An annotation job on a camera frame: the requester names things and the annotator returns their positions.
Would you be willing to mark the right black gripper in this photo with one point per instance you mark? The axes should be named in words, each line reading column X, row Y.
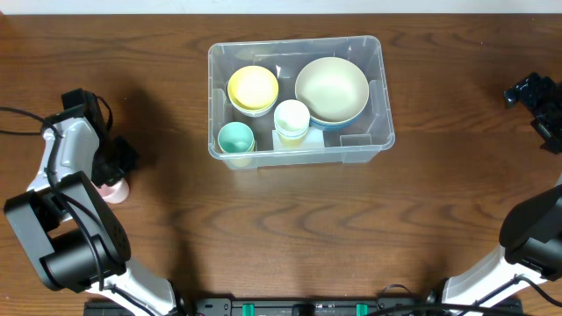
column 535, row 104

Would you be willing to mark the white cup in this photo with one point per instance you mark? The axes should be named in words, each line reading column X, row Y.
column 291, row 115

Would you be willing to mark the mint green cup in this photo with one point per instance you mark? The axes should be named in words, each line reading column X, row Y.
column 236, row 137

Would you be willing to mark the light blue cup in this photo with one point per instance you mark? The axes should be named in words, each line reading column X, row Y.
column 291, row 134

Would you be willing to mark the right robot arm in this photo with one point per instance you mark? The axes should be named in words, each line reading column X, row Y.
column 529, row 250

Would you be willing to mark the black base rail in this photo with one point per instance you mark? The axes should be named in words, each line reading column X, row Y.
column 228, row 307

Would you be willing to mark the pink cup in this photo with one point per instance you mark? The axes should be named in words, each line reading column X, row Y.
column 115, row 194

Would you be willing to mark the light grey small bowl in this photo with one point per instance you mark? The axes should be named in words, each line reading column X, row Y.
column 236, row 105

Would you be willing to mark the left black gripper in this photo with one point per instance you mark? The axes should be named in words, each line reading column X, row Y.
column 113, row 164

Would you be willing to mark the clear plastic storage container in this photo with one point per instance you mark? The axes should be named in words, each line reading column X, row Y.
column 359, row 142

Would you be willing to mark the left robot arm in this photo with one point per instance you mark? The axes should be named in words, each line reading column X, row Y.
column 64, row 221

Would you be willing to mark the beige large bowl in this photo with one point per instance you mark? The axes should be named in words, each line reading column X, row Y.
column 334, row 90

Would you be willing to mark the white label in container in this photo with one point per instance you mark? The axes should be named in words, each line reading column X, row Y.
column 314, row 140

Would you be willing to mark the yellow small bowl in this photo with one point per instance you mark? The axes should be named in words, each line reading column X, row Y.
column 253, row 87

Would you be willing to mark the white small bowl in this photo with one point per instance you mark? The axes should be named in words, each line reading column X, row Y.
column 256, row 113

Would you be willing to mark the yellow cup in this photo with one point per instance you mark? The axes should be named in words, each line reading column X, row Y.
column 241, row 162
column 295, row 141

